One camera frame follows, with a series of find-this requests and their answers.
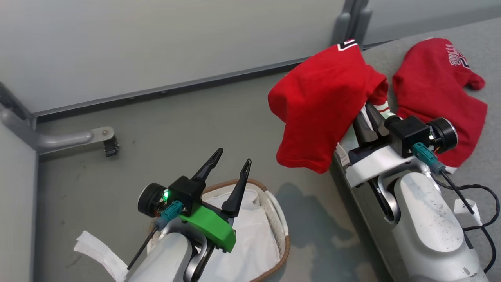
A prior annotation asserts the red garment with white trim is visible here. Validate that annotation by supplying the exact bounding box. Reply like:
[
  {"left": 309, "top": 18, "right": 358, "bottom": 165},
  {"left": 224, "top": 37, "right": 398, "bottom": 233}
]
[{"left": 267, "top": 39, "right": 389, "bottom": 174}]

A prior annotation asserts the wicker laundry basket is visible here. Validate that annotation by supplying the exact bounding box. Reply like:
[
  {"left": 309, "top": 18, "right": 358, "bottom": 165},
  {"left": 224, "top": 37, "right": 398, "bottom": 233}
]
[{"left": 150, "top": 178, "right": 291, "bottom": 282}]

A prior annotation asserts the red jersey with print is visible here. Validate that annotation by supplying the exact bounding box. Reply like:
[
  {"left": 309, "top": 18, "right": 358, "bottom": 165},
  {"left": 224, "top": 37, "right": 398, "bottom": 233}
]
[{"left": 392, "top": 37, "right": 489, "bottom": 175}]

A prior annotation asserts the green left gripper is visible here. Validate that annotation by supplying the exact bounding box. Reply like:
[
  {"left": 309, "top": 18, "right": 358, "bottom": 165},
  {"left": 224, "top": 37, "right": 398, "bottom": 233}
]
[{"left": 179, "top": 148, "right": 252, "bottom": 253}]

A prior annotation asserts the grey double partition post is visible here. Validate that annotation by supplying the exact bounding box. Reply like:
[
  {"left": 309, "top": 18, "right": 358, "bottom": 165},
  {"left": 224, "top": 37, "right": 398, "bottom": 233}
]
[{"left": 332, "top": 0, "right": 373, "bottom": 47}]

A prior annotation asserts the white cable label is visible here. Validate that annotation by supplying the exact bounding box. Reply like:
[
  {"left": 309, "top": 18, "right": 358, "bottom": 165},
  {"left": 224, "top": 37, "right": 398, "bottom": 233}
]
[{"left": 454, "top": 199, "right": 478, "bottom": 215}]

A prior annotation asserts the black caster wheel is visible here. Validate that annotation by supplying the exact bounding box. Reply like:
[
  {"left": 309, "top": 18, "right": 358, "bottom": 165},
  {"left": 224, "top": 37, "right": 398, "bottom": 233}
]
[{"left": 103, "top": 137, "right": 120, "bottom": 158}]

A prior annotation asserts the grey single partition post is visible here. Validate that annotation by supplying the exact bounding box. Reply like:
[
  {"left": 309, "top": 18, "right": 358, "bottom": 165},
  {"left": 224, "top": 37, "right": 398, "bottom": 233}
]
[{"left": 0, "top": 81, "right": 32, "bottom": 120}]

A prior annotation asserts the white fabric strip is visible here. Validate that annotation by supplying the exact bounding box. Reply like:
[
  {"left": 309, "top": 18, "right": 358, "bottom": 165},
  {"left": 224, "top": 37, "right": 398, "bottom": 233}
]
[{"left": 73, "top": 231, "right": 130, "bottom": 282}]

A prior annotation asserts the grey fabric sofa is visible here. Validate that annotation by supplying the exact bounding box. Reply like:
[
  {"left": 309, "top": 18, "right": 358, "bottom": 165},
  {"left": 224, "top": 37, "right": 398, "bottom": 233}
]
[{"left": 328, "top": 17, "right": 501, "bottom": 282}]

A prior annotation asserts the white basket liner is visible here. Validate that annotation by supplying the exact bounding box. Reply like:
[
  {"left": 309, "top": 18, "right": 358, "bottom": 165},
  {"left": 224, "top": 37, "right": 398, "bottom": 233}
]
[{"left": 156, "top": 184, "right": 283, "bottom": 282}]

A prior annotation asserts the grey partition bottom rail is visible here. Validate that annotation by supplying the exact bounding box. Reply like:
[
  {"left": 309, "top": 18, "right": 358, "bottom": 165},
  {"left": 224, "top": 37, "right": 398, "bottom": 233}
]
[{"left": 31, "top": 55, "right": 342, "bottom": 119}]

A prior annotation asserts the grey partition support foot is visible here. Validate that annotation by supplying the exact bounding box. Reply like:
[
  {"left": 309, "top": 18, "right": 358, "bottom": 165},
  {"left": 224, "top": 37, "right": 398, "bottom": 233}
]
[{"left": 0, "top": 103, "right": 116, "bottom": 154}]

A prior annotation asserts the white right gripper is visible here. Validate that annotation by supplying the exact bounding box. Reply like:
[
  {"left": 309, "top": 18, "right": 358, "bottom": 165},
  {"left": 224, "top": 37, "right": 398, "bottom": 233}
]
[{"left": 344, "top": 102, "right": 422, "bottom": 188}]

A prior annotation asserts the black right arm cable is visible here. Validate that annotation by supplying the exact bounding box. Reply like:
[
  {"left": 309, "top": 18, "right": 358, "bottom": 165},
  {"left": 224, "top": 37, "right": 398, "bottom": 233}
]
[{"left": 411, "top": 143, "right": 501, "bottom": 275}]

